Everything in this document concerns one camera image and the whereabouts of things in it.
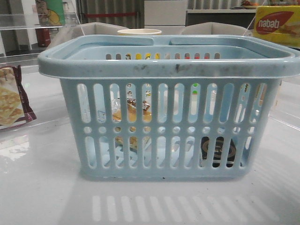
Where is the packaged bread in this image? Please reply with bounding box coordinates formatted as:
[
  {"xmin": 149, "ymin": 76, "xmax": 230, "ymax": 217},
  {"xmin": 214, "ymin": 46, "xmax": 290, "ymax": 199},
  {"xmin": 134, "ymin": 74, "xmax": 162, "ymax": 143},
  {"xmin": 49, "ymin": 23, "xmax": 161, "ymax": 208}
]
[{"xmin": 97, "ymin": 97, "xmax": 152, "ymax": 151}]

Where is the light blue plastic basket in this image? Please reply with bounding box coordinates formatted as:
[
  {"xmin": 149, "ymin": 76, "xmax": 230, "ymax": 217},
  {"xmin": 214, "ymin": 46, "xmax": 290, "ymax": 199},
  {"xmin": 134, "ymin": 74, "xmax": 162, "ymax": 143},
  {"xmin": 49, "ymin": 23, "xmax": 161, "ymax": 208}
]
[{"xmin": 38, "ymin": 35, "xmax": 300, "ymax": 179}]

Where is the white refrigerator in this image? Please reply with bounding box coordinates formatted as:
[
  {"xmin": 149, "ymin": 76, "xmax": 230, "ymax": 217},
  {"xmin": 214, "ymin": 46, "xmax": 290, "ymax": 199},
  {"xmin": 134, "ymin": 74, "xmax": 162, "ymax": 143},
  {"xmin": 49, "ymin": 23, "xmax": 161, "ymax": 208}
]
[{"xmin": 144, "ymin": 0, "xmax": 188, "ymax": 26}]

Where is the grey armchair on right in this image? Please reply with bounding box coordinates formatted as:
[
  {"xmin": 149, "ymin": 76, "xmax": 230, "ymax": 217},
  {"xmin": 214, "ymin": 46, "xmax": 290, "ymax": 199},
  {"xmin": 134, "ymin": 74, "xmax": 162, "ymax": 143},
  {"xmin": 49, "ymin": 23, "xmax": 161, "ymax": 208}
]
[{"xmin": 181, "ymin": 22, "xmax": 252, "ymax": 37}]

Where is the grey armchair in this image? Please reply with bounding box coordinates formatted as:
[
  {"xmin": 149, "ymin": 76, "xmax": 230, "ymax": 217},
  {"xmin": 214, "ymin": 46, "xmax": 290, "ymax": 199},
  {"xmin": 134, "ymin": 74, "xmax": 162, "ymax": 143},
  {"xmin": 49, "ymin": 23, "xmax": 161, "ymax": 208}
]
[
  {"xmin": 47, "ymin": 22, "xmax": 128, "ymax": 49},
  {"xmin": 181, "ymin": 22, "xmax": 252, "ymax": 37}
]

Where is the red fire extinguisher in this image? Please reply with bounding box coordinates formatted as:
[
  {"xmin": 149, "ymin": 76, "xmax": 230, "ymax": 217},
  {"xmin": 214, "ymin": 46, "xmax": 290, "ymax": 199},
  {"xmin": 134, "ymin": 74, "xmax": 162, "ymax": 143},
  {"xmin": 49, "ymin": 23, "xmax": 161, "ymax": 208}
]
[{"xmin": 35, "ymin": 28, "xmax": 51, "ymax": 47}]

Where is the dark grey counter cabinet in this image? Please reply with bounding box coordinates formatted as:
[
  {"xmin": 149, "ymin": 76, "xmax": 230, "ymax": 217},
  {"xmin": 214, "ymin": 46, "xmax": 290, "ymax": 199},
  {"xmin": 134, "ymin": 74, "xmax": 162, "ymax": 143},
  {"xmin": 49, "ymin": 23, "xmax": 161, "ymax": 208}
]
[{"xmin": 186, "ymin": 9, "xmax": 256, "ymax": 28}]

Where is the maroon cracker snack packet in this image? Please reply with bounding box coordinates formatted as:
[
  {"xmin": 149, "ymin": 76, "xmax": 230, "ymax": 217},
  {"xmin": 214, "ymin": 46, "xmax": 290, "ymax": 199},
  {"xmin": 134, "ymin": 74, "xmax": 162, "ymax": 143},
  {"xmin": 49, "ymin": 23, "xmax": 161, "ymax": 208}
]
[{"xmin": 0, "ymin": 66, "xmax": 37, "ymax": 130}]

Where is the green cartoon label bottle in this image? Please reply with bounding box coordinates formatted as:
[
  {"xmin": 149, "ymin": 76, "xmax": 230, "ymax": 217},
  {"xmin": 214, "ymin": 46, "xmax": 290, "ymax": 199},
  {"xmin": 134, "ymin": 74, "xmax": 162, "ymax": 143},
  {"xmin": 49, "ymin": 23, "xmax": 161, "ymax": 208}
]
[{"xmin": 35, "ymin": 0, "xmax": 65, "ymax": 26}]

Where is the plate of fruit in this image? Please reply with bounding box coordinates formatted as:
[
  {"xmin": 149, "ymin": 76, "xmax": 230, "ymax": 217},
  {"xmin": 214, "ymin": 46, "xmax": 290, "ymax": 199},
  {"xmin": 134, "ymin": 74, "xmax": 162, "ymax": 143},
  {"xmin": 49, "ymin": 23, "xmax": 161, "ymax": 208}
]
[{"xmin": 241, "ymin": 0, "xmax": 260, "ymax": 9}]

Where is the clear acrylic display shelf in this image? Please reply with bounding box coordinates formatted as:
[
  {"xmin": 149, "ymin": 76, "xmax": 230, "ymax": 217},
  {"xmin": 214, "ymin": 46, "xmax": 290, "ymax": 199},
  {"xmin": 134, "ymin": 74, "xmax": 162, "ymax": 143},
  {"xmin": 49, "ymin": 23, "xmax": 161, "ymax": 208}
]
[{"xmin": 0, "ymin": 12, "xmax": 80, "ymax": 67}]

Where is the yellow nabati wafer box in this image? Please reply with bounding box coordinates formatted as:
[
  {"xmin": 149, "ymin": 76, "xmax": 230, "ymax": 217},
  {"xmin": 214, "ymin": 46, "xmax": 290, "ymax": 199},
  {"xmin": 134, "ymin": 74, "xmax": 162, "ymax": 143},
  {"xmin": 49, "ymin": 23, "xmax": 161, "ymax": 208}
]
[{"xmin": 253, "ymin": 6, "xmax": 300, "ymax": 48}]

